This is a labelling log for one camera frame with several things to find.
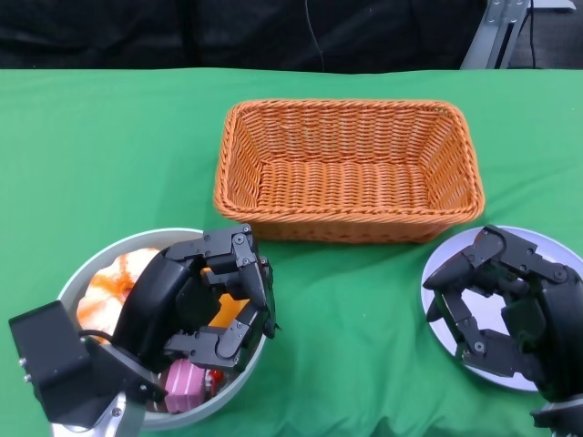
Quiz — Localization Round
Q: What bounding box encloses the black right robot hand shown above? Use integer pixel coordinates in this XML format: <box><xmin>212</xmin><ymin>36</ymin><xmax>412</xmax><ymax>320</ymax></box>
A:
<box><xmin>422</xmin><ymin>224</ymin><xmax>583</xmax><ymax>411</ymax></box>

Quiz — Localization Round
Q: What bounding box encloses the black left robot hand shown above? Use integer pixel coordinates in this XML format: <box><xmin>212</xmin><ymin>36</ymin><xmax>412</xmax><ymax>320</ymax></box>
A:
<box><xmin>112</xmin><ymin>222</ymin><xmax>280</xmax><ymax>374</ymax></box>

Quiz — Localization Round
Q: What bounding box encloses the white orange striped bun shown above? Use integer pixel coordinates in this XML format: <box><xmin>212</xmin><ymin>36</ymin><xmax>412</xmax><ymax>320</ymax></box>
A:
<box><xmin>76</xmin><ymin>248</ymin><xmax>161</xmax><ymax>339</ymax></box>

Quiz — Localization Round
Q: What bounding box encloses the orange ring doughnut bread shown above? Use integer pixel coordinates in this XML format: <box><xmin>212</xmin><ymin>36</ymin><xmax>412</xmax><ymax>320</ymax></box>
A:
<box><xmin>202</xmin><ymin>268</ymin><xmax>252</xmax><ymax>330</ymax></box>

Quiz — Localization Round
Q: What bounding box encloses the grey-green round bowl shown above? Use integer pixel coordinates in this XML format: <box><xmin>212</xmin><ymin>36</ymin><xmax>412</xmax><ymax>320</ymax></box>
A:
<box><xmin>56</xmin><ymin>227</ymin><xmax>271</xmax><ymax>432</ymax></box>

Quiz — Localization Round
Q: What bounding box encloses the white round plate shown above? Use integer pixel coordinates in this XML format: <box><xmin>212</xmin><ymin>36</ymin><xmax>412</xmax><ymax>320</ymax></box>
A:
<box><xmin>421</xmin><ymin>226</ymin><xmax>583</xmax><ymax>392</ymax></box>

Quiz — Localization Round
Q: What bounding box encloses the brown pink layered cake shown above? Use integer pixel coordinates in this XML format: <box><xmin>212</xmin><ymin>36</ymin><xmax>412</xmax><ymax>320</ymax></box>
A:
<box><xmin>162</xmin><ymin>358</ymin><xmax>224</xmax><ymax>414</ymax></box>

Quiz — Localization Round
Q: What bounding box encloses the orange wicker basket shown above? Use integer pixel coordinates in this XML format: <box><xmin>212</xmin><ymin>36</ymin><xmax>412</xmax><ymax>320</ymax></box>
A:
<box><xmin>212</xmin><ymin>98</ymin><xmax>485</xmax><ymax>245</ymax></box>

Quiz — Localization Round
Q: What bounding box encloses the green tablecloth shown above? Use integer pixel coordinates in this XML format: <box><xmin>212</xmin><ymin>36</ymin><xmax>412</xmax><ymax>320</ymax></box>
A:
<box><xmin>0</xmin><ymin>66</ymin><xmax>583</xmax><ymax>437</ymax></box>

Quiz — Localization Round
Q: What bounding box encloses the black backdrop cloth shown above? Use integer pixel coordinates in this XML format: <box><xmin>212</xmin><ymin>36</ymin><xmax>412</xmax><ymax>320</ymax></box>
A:
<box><xmin>0</xmin><ymin>0</ymin><xmax>489</xmax><ymax>73</ymax></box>

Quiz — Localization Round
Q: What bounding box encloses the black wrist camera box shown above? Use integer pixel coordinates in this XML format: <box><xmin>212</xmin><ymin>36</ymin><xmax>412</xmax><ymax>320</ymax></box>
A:
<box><xmin>7</xmin><ymin>300</ymin><xmax>95</xmax><ymax>427</ymax></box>

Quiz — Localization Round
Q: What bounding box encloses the thin black cable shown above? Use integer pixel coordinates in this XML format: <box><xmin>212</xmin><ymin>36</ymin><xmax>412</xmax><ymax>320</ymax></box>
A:
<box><xmin>527</xmin><ymin>0</ymin><xmax>539</xmax><ymax>69</ymax></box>

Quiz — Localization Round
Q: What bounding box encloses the grey metal stand frame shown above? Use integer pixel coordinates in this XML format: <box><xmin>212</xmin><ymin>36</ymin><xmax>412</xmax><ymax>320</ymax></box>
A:
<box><xmin>459</xmin><ymin>0</ymin><xmax>578</xmax><ymax>71</ymax></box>

